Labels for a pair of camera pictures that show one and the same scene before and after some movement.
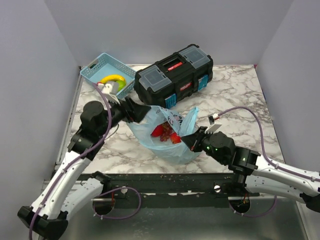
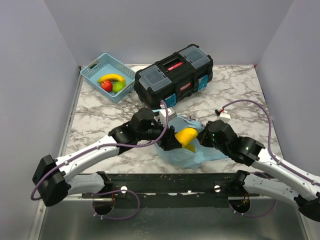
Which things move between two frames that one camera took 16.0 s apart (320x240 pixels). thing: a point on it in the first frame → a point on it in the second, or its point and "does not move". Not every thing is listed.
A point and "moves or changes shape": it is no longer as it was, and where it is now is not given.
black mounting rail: [170, 190] does not move
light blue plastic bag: [183, 124] moves or changes shape
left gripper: [132, 110] → [170, 142]
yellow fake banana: [112, 78] does not move
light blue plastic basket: [107, 65] does not move
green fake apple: [121, 84] does not move
